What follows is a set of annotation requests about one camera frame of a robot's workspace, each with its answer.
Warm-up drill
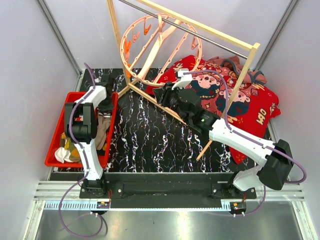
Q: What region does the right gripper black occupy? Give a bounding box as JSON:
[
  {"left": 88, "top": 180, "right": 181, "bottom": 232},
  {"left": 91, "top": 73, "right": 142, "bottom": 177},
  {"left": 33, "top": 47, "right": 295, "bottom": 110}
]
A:
[{"left": 153, "top": 81, "right": 190, "bottom": 124}]

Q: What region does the beige sock maroon striped cuff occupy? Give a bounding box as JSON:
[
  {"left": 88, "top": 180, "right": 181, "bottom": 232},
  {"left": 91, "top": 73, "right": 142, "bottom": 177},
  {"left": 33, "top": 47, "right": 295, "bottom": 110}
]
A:
[{"left": 95, "top": 103, "right": 114, "bottom": 151}]

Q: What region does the pink round clip hanger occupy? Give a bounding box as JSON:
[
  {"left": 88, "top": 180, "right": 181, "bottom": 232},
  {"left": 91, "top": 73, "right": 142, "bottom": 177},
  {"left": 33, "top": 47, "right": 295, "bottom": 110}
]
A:
[{"left": 119, "top": 13, "right": 197, "bottom": 87}]

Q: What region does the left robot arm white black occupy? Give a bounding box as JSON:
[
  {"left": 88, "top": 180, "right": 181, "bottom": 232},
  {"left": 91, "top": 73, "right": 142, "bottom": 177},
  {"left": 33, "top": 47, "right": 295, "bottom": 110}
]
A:
[{"left": 64, "top": 74, "right": 115, "bottom": 198}]

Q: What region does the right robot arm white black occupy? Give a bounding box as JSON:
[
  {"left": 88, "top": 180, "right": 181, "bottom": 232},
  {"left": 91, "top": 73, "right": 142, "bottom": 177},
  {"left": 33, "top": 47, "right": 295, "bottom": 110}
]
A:
[{"left": 153, "top": 86, "right": 294, "bottom": 199}]

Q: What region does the orange clip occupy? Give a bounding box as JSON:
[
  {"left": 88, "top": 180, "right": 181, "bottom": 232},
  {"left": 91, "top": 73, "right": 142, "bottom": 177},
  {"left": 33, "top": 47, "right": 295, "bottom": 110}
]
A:
[{"left": 124, "top": 40, "right": 132, "bottom": 54}]

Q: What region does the black argyle sock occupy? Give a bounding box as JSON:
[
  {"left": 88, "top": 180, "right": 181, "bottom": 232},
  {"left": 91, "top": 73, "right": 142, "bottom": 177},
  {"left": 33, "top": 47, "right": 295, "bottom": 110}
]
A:
[{"left": 96, "top": 138, "right": 109, "bottom": 156}]

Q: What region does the olive green striped sock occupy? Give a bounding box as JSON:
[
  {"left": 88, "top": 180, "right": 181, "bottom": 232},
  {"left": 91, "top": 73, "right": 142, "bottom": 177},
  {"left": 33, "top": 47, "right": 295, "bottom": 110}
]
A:
[{"left": 59, "top": 132, "right": 81, "bottom": 163}]

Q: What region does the pink grey garment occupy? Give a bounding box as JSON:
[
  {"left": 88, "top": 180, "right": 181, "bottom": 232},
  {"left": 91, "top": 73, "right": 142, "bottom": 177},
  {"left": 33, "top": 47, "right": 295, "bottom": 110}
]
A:
[{"left": 207, "top": 55, "right": 267, "bottom": 85}]

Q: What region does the metal rack rod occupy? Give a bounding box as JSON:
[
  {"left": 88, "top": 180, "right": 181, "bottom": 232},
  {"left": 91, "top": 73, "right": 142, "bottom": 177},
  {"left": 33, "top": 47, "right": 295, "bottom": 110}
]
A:
[{"left": 120, "top": 0, "right": 248, "bottom": 60}]

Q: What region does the white sock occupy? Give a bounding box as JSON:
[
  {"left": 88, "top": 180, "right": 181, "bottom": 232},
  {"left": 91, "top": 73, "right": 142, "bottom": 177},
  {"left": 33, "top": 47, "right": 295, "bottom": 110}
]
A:
[{"left": 54, "top": 147, "right": 73, "bottom": 164}]

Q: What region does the red cartoon patterned blanket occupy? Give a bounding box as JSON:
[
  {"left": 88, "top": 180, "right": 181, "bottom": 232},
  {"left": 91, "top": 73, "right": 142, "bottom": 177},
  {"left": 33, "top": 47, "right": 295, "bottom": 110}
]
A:
[{"left": 151, "top": 55, "right": 281, "bottom": 166}]

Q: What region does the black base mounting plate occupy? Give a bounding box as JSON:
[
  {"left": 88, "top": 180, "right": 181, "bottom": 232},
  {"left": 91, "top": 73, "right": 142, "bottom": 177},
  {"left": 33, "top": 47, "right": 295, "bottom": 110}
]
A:
[{"left": 79, "top": 172, "right": 257, "bottom": 200}]

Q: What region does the red plastic bin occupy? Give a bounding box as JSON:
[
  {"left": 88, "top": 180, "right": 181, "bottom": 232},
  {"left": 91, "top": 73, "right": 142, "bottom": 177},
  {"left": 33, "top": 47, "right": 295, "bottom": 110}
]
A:
[{"left": 44, "top": 91, "right": 119, "bottom": 168}]

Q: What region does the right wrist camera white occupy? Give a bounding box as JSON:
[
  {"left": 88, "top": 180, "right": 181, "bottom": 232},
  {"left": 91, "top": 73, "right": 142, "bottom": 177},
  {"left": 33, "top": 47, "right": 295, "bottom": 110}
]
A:
[{"left": 171, "top": 68, "right": 193, "bottom": 90}]

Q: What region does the wooden clothes rack frame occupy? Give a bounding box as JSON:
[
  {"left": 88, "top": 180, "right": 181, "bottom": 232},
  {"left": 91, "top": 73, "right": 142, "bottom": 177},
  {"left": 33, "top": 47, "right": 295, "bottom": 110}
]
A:
[{"left": 106, "top": 0, "right": 261, "bottom": 161}]

